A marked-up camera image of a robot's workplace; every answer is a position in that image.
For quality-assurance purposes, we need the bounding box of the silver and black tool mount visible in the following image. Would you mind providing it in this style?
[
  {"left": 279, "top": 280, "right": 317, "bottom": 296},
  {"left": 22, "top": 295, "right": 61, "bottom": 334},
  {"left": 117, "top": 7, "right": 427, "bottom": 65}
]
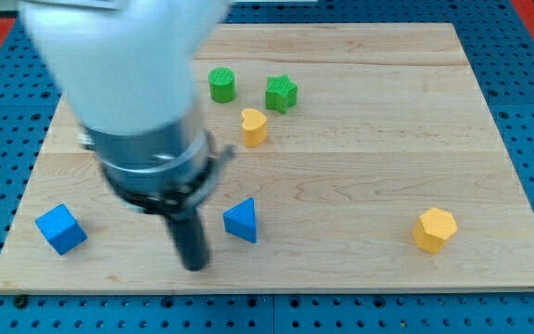
[{"left": 82, "top": 103, "right": 235, "bottom": 214}]

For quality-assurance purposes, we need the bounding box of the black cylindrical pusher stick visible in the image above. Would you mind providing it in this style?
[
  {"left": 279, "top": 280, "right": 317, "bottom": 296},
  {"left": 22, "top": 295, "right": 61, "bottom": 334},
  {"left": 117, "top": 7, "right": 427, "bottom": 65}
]
[{"left": 165, "top": 209, "right": 210, "bottom": 271}]

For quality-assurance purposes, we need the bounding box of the blue triangle block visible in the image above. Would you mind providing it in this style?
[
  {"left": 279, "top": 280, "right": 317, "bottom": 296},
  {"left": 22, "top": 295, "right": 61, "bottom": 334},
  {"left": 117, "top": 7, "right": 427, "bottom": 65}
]
[{"left": 222, "top": 198, "right": 258, "bottom": 243}]

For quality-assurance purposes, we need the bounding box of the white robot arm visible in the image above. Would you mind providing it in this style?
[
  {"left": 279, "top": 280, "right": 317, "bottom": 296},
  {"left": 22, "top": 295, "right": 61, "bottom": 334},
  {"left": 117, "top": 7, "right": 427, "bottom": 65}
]
[{"left": 19, "top": 0, "right": 234, "bottom": 271}]

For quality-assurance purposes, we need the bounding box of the yellow heart block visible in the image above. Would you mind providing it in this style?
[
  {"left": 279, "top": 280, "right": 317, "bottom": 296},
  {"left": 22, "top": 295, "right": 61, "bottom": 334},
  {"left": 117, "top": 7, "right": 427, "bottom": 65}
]
[{"left": 241, "top": 109, "right": 268, "bottom": 148}]

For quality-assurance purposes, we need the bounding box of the green cylinder block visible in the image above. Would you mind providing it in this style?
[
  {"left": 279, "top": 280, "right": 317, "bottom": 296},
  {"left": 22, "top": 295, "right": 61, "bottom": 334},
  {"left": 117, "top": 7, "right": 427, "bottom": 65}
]
[{"left": 208, "top": 67, "right": 236, "bottom": 103}]

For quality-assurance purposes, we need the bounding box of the blue cube block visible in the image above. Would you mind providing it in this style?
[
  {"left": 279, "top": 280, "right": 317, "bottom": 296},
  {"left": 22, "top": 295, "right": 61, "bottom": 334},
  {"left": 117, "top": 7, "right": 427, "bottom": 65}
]
[{"left": 35, "top": 204, "right": 87, "bottom": 255}]

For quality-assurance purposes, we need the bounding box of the green star block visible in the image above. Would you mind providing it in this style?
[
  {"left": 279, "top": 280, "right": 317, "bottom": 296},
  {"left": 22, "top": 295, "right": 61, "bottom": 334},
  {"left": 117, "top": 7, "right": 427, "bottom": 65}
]
[{"left": 265, "top": 74, "right": 298, "bottom": 114}]

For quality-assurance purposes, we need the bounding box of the light wooden board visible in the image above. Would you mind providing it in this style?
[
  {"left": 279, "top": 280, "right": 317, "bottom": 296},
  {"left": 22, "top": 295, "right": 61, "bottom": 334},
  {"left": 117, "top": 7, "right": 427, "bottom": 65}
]
[{"left": 0, "top": 23, "right": 534, "bottom": 295}]

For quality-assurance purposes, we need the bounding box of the yellow hexagon block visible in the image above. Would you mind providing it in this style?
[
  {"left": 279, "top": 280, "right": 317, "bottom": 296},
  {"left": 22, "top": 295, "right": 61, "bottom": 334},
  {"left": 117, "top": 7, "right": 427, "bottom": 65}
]
[{"left": 412, "top": 208, "right": 458, "bottom": 253}]

